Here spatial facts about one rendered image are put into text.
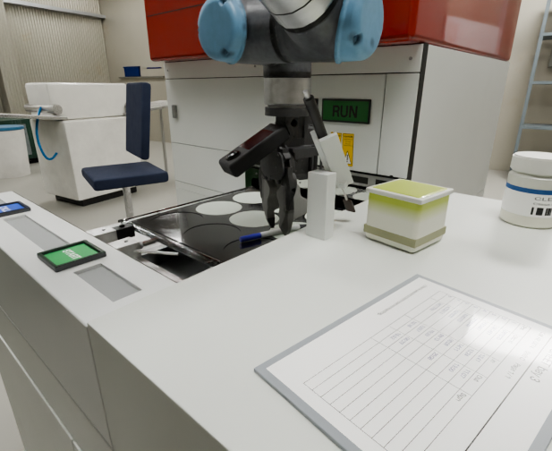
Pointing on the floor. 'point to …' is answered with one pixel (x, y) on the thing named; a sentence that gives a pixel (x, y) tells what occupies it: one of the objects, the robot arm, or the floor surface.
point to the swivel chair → (140, 121)
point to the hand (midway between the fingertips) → (276, 225)
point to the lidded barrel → (4, 150)
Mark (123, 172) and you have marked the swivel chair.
